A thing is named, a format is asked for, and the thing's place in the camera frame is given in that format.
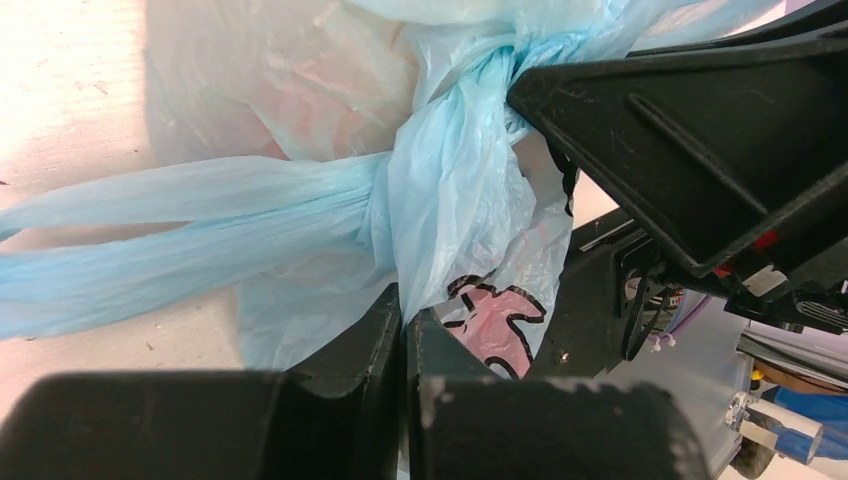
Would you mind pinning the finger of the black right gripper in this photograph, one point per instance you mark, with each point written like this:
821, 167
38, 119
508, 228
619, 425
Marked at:
712, 149
812, 18

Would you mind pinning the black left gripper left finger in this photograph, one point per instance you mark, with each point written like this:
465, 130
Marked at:
332, 416

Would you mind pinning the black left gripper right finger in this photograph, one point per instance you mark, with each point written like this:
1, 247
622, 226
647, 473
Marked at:
464, 422

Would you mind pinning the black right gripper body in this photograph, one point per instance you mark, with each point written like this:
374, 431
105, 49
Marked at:
793, 280

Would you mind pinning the light blue printed plastic bag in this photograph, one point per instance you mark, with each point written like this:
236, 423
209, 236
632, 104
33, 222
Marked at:
314, 152

